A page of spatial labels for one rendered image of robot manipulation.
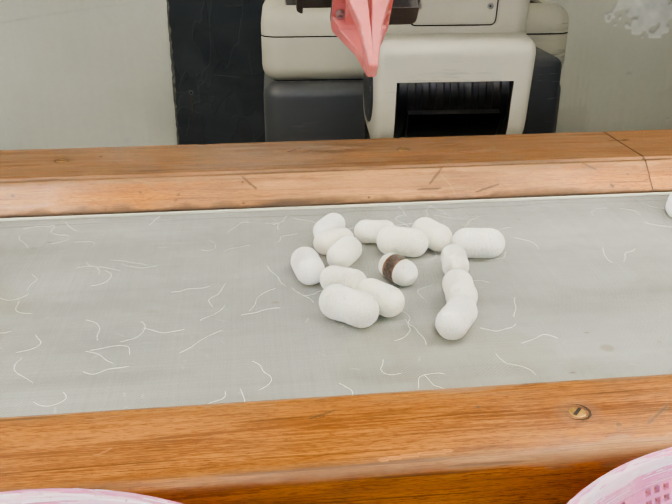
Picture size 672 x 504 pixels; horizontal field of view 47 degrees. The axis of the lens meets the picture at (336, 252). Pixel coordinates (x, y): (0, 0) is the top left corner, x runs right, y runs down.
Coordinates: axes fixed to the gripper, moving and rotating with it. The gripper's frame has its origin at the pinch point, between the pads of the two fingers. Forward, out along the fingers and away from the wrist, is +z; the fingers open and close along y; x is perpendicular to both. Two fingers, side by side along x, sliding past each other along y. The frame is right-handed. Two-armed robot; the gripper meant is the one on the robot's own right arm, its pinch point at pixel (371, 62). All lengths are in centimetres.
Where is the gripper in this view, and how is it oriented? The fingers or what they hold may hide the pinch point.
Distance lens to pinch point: 59.4
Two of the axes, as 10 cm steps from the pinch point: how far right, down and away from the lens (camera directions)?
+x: -0.7, 4.3, 9.0
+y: 9.9, -0.5, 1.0
